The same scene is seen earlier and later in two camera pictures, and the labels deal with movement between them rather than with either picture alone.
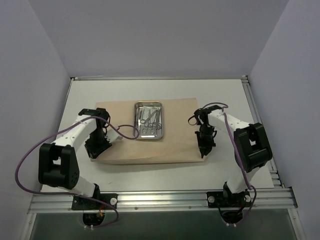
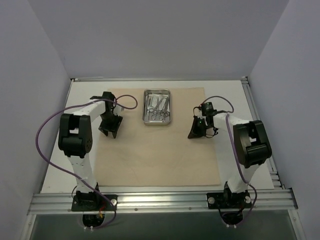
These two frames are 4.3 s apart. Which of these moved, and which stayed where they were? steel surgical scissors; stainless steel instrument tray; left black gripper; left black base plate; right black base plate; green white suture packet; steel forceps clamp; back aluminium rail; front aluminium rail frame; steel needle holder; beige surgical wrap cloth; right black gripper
Moved: steel needle holder; left black gripper; steel forceps clamp; stainless steel instrument tray; beige surgical wrap cloth; steel surgical scissors; right black gripper; green white suture packet
Stayed: right black base plate; back aluminium rail; left black base plate; front aluminium rail frame
